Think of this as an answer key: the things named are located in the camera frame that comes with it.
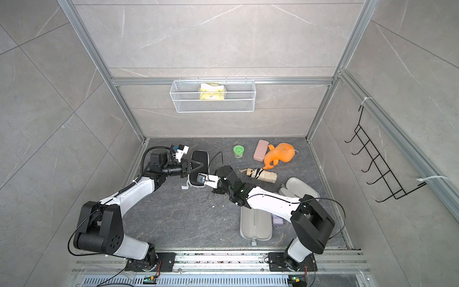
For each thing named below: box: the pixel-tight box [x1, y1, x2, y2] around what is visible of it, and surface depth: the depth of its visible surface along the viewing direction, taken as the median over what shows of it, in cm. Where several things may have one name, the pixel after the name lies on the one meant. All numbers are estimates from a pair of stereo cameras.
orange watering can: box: [262, 142, 300, 170], surface depth 107 cm
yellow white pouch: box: [199, 82, 225, 101], surface depth 89 cm
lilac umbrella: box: [271, 213, 285, 230], surface depth 84 cm
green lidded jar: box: [233, 144, 245, 159], surface depth 109 cm
